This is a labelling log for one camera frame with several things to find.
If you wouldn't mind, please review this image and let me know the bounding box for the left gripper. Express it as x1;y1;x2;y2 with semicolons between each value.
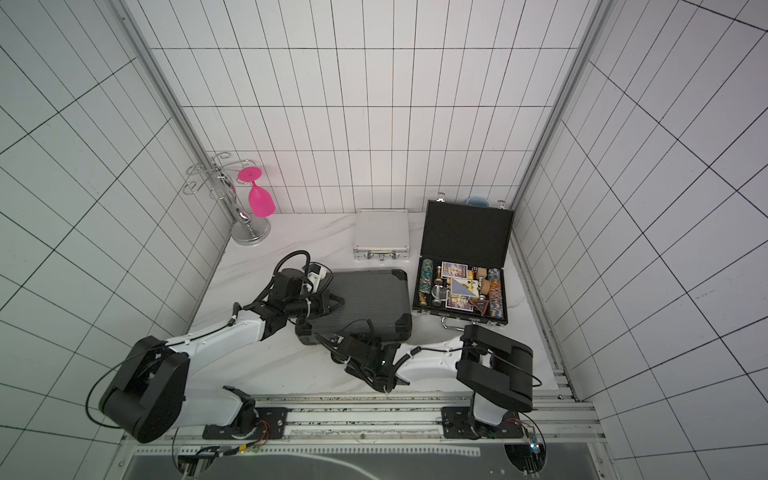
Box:
288;293;344;323

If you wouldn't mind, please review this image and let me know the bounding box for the black poker case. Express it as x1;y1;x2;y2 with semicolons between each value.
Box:
413;200;513;325
294;269;412;345

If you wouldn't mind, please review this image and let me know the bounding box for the silver poker case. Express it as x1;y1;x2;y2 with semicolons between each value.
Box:
352;210;411;261

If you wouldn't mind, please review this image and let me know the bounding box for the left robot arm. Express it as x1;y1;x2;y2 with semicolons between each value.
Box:
98;262;344;443

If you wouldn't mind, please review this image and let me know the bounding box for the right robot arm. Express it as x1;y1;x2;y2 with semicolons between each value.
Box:
315;324;542;426

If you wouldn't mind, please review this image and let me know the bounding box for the pink hourglass object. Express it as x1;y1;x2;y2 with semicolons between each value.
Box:
238;167;276;218

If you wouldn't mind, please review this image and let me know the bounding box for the blue round object behind case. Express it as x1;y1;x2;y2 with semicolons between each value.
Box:
466;196;490;208

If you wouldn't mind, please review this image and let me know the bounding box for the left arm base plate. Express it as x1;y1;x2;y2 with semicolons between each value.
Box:
202;407;290;441

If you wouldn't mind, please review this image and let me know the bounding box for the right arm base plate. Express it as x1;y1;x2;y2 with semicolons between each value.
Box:
441;407;524;440

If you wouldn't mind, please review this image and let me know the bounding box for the aluminium mounting rail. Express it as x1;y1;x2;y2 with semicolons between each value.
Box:
122;392;604;448

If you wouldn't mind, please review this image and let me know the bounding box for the chrome wire wall rack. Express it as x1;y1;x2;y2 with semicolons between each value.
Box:
182;151;271;246

